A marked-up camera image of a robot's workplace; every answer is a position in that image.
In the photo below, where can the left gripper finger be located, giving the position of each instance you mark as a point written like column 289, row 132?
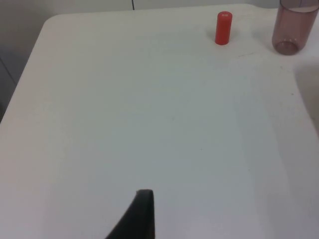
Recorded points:
column 139, row 219

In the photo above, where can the red cylinder block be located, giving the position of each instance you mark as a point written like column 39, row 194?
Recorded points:
column 223, row 28

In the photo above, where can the clear cup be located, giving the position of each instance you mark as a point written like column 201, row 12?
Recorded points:
column 292, row 27

